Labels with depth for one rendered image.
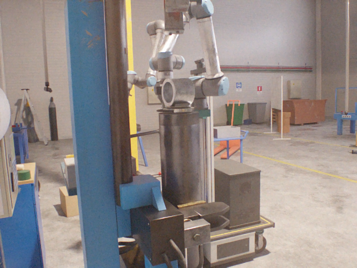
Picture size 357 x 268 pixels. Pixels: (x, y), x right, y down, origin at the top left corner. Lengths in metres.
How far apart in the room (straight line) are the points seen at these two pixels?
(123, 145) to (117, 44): 0.43
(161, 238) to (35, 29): 11.51
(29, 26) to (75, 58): 11.05
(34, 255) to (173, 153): 1.69
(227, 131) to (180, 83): 3.32
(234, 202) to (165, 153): 1.41
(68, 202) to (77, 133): 2.94
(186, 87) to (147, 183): 0.52
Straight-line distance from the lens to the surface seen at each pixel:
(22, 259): 2.88
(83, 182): 1.48
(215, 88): 2.44
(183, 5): 1.45
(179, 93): 1.55
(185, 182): 1.60
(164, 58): 1.87
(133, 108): 4.15
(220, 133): 4.79
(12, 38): 12.42
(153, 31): 3.09
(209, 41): 2.38
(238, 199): 2.90
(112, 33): 1.37
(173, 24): 1.81
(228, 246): 2.93
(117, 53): 1.35
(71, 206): 4.36
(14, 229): 2.78
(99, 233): 1.58
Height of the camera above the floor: 1.58
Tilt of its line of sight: 7 degrees down
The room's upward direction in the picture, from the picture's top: 2 degrees counter-clockwise
